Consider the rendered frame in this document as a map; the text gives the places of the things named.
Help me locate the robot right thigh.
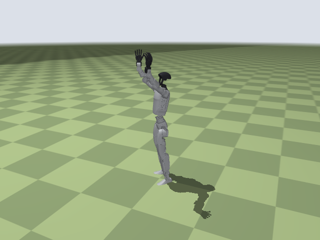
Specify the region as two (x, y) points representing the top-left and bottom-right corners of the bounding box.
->
(153, 123), (166, 152)

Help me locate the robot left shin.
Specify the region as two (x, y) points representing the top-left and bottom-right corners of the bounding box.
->
(159, 154), (170, 181)

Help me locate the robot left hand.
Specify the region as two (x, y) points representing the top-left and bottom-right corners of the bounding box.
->
(143, 52), (153, 73)

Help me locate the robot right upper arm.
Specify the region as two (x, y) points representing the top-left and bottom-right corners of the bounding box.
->
(142, 76), (156, 93)

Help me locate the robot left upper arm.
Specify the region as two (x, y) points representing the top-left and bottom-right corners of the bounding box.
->
(151, 84), (170, 99)

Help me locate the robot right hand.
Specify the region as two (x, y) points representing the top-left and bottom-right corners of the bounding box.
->
(135, 49), (144, 66)

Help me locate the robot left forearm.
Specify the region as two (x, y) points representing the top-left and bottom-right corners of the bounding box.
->
(145, 69), (160, 88)

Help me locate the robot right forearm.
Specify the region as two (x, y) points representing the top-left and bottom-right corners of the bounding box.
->
(136, 62), (146, 78)

